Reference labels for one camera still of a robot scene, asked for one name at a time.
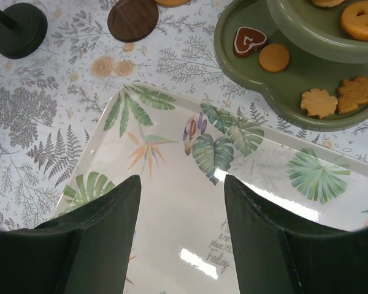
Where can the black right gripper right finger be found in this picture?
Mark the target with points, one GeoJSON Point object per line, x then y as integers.
{"type": "Point", "coordinates": [277, 251]}

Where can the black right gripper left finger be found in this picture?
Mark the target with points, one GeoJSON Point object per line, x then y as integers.
{"type": "Point", "coordinates": [84, 251]}

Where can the leaf-patterned white tray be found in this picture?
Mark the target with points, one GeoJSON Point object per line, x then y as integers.
{"type": "Point", "coordinates": [182, 150]}

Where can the orange flower cookie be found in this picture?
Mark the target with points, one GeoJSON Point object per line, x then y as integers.
{"type": "Point", "coordinates": [318, 102]}

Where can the orange pretzel cookie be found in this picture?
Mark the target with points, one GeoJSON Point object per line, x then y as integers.
{"type": "Point", "coordinates": [352, 94]}

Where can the dark wooden coaster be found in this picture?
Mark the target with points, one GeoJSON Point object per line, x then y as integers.
{"type": "Point", "coordinates": [132, 20]}

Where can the light wooden coaster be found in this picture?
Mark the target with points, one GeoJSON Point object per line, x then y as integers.
{"type": "Point", "coordinates": [171, 3]}

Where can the floral tablecloth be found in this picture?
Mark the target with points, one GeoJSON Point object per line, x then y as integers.
{"type": "Point", "coordinates": [51, 100]}

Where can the green three-tier cake stand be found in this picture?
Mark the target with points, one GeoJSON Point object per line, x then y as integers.
{"type": "Point", "coordinates": [283, 90]}

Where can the red iced heart cookie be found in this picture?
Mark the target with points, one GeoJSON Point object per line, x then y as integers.
{"type": "Point", "coordinates": [248, 40]}

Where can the black round stand base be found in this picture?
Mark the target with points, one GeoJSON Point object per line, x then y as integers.
{"type": "Point", "coordinates": [23, 28]}

